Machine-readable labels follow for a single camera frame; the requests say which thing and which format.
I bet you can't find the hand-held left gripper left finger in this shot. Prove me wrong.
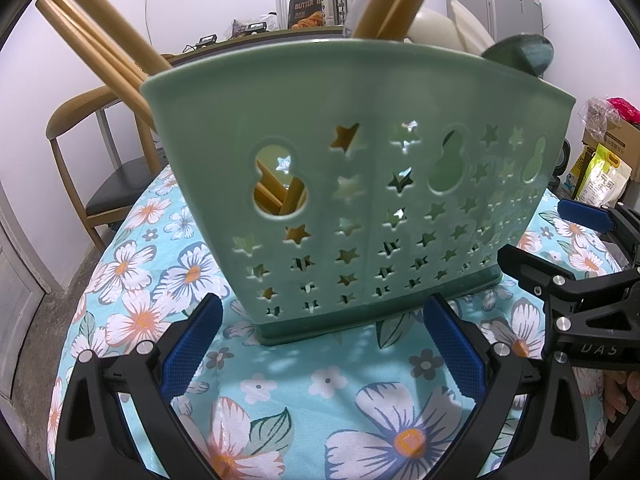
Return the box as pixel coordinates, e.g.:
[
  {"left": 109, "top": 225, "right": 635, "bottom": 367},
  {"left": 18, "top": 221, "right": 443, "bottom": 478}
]
[{"left": 54, "top": 292, "right": 224, "bottom": 480}]

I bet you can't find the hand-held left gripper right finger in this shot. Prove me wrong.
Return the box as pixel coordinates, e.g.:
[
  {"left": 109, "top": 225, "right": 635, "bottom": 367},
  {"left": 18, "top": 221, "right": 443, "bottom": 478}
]
[{"left": 424, "top": 292, "right": 593, "bottom": 480}]

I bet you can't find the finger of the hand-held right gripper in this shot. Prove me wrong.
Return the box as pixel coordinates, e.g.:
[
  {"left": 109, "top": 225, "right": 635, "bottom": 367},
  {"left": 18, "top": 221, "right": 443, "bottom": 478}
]
[
  {"left": 557, "top": 197, "right": 640, "bottom": 266},
  {"left": 497, "top": 244, "right": 581, "bottom": 311}
]

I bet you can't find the white scalloped rice paddle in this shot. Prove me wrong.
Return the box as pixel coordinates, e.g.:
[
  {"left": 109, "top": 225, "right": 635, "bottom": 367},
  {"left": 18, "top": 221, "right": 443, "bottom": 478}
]
[{"left": 450, "top": 0, "right": 496, "bottom": 53}]

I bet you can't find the white plastic spoon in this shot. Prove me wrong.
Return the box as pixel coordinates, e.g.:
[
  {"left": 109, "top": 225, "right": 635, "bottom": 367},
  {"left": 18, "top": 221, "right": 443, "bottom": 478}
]
[{"left": 407, "top": 5, "right": 468, "bottom": 51}]

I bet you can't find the green utensil holder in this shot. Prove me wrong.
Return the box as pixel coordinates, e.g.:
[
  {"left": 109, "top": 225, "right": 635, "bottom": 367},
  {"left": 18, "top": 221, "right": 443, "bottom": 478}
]
[{"left": 140, "top": 37, "right": 576, "bottom": 347}]

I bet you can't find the wooden chopsticks bundle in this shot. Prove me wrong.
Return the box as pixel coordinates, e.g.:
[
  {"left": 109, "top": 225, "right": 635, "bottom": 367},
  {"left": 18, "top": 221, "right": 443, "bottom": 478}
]
[{"left": 35, "top": 0, "right": 162, "bottom": 136}]

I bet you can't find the person's right hand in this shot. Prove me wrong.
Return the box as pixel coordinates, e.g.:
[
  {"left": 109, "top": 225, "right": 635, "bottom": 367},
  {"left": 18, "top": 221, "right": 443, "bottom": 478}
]
[{"left": 600, "top": 367, "right": 640, "bottom": 423}]

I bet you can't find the yellow green rice bag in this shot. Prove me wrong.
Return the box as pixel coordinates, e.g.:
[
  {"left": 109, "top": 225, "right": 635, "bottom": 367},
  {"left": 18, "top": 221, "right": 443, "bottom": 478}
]
[{"left": 575, "top": 144, "right": 635, "bottom": 208}]

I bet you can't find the pink plastic bag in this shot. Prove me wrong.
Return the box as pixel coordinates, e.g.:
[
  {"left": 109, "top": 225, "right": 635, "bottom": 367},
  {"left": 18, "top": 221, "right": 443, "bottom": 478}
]
[{"left": 607, "top": 97, "right": 640, "bottom": 126}]

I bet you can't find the blue floral tablecloth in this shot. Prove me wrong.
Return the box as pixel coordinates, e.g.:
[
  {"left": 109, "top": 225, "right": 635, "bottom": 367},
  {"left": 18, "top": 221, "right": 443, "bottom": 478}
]
[{"left": 47, "top": 162, "right": 621, "bottom": 480}]

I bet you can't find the white door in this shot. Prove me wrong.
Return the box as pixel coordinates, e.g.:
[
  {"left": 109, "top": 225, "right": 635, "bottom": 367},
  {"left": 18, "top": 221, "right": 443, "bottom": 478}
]
[{"left": 0, "top": 180, "right": 53, "bottom": 396}]

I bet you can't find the wooden chair black seat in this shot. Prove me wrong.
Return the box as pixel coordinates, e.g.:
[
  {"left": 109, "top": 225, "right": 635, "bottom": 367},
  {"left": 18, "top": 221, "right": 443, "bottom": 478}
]
[{"left": 46, "top": 85, "right": 168, "bottom": 251}]

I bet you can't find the grey desk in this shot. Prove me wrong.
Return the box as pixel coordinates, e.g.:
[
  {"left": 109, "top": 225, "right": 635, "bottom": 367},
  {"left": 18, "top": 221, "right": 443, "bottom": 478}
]
[{"left": 160, "top": 25, "right": 351, "bottom": 68}]

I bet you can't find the metal canister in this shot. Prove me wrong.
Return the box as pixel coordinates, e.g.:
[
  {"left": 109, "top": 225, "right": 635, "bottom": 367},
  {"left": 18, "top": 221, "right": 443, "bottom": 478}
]
[{"left": 320, "top": 0, "right": 356, "bottom": 28}]

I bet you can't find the brown snack bag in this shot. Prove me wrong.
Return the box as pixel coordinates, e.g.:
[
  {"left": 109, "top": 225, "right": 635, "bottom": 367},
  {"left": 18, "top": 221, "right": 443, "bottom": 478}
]
[{"left": 287, "top": 0, "right": 323, "bottom": 31}]

